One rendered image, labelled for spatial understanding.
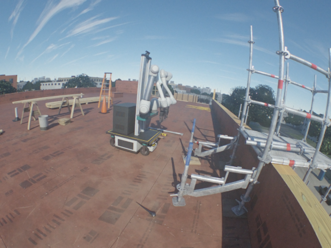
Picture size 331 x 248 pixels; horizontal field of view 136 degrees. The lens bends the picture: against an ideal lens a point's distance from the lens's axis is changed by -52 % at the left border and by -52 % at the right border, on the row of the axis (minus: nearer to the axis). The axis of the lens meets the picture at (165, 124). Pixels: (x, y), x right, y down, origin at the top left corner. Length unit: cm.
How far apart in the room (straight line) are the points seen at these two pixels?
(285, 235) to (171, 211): 112
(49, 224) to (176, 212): 134
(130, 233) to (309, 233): 134
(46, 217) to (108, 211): 69
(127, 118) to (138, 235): 184
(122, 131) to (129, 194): 126
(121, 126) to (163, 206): 158
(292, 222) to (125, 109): 258
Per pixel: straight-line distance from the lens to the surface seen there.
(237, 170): 141
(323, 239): 100
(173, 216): 155
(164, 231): 143
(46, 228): 161
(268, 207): 143
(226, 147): 247
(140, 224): 146
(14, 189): 224
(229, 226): 165
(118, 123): 260
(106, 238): 139
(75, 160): 249
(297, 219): 111
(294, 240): 111
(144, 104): 203
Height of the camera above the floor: 122
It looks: 15 degrees down
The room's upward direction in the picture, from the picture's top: 6 degrees clockwise
